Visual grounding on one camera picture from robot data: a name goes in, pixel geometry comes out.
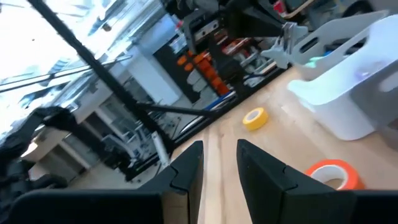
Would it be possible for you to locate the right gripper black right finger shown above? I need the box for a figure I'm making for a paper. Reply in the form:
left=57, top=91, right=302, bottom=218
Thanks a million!
left=236, top=139, right=355, bottom=224

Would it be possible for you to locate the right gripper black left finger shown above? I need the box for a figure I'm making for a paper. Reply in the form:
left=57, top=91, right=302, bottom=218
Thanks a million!
left=138, top=140, right=205, bottom=224

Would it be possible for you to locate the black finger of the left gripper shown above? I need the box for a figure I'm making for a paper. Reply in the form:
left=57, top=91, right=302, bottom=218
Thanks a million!
left=226, top=6, right=287, bottom=39

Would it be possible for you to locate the mint green stapler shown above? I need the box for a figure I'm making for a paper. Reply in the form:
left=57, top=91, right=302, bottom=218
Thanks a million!
left=305, top=55, right=325, bottom=68

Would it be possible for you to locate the yellow tape roll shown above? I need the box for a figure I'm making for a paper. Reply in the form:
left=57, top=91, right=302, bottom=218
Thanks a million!
left=242, top=107, right=270, bottom=132

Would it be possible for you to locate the orange tape roll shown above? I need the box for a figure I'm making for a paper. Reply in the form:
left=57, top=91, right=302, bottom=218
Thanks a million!
left=303, top=159, right=367, bottom=191

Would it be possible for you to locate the shelf with small parts bins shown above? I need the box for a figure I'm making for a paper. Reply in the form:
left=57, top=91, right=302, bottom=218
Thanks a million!
left=154, top=17, right=280, bottom=103

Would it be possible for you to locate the light grey plastic bin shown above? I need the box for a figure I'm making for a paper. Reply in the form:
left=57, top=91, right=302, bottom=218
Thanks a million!
left=292, top=9, right=390, bottom=82

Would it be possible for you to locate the white plastic bin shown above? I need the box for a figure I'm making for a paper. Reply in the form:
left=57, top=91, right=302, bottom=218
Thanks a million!
left=287, top=14, right=398, bottom=141

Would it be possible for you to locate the black aluminium table frame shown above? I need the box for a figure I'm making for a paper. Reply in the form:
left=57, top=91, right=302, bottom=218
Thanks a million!
left=26, top=0, right=293, bottom=181

